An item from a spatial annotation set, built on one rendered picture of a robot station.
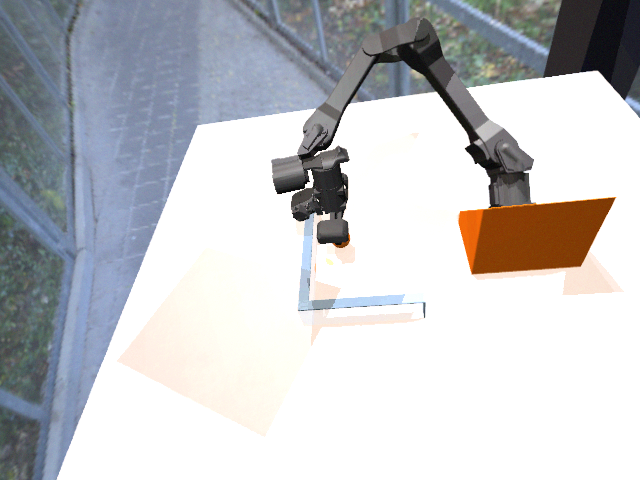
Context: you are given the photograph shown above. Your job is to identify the low clear corner walls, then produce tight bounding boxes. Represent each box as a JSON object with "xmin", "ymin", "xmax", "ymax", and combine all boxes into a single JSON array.
[{"xmin": 298, "ymin": 212, "xmax": 425, "ymax": 326}]

